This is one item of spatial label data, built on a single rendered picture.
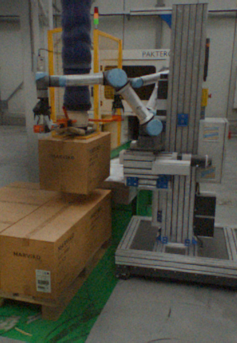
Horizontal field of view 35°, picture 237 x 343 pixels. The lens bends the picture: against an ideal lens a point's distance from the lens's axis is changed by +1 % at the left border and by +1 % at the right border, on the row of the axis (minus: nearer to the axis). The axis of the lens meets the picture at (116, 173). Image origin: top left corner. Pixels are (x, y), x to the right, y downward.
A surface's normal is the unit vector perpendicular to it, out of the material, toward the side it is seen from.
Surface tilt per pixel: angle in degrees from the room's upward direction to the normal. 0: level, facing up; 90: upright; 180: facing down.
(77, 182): 90
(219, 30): 90
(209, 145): 90
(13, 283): 90
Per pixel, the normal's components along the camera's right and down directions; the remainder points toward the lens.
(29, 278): -0.29, 0.22
